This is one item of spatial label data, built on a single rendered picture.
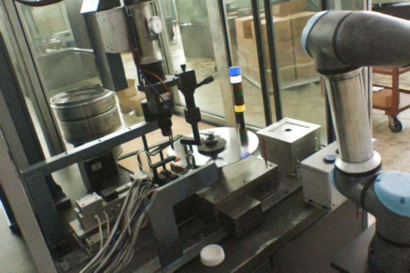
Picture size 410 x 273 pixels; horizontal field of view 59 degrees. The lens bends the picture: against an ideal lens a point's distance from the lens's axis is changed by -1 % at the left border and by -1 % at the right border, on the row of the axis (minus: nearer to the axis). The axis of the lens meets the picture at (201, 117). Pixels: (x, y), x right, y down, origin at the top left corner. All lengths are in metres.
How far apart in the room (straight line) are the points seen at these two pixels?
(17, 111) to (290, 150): 1.03
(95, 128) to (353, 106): 1.19
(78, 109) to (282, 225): 1.03
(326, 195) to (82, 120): 1.10
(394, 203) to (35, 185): 1.03
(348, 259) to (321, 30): 0.61
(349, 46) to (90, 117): 1.25
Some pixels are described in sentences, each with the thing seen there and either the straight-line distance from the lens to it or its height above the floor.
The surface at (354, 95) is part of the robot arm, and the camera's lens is 0.94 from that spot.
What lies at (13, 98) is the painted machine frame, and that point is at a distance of 1.51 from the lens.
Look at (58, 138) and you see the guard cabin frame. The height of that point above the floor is 0.84.
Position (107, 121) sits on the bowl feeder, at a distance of 1.77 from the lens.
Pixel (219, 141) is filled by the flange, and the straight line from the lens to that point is 1.31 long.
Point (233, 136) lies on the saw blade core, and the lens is 1.36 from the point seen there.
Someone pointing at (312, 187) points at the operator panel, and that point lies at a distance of 1.26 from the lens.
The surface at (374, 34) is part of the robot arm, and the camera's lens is 0.80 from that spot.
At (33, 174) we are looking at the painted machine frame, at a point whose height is 1.03.
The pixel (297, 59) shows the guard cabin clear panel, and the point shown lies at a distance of 1.52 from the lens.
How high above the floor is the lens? 1.49
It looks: 20 degrees down
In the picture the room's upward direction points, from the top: 10 degrees counter-clockwise
